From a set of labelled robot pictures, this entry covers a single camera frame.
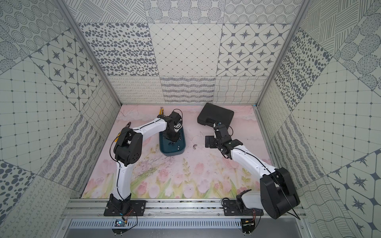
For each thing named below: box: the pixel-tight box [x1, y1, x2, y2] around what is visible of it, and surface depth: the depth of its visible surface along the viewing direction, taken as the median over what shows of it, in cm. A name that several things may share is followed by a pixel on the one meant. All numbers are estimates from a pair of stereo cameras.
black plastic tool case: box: [196, 102, 235, 128], surface depth 113 cm
